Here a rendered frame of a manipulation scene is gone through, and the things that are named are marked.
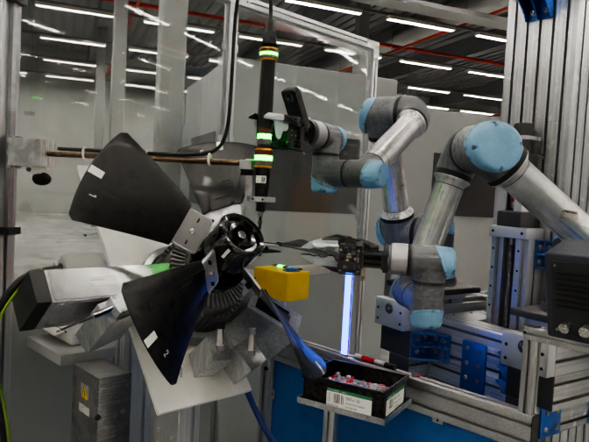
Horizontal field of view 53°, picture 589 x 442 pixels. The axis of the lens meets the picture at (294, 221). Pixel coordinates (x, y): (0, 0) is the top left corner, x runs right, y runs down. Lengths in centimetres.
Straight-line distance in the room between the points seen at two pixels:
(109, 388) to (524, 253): 124
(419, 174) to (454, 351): 345
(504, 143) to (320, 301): 147
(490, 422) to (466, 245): 417
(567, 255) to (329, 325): 162
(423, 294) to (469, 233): 422
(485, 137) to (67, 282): 95
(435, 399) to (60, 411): 116
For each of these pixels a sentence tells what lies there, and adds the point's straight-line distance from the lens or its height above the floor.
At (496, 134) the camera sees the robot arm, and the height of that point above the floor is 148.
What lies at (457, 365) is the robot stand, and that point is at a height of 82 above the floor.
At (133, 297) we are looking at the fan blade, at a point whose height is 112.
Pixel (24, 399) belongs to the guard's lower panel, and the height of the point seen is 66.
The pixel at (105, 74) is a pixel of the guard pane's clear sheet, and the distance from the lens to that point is 202.
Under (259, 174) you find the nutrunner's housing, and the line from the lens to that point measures 141.
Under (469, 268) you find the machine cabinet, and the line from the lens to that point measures 565.
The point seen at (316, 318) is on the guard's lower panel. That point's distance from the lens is 268.
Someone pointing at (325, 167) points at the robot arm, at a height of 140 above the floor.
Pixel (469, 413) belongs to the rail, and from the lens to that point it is 153.
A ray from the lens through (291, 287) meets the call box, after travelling 183.
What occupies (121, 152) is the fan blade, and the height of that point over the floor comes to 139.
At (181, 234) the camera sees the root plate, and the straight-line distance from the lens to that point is 135.
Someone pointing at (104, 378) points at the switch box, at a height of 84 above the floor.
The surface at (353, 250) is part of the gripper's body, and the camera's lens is 138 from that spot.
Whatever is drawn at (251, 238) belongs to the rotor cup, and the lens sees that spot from 134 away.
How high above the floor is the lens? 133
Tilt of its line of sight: 3 degrees down
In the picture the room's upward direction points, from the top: 3 degrees clockwise
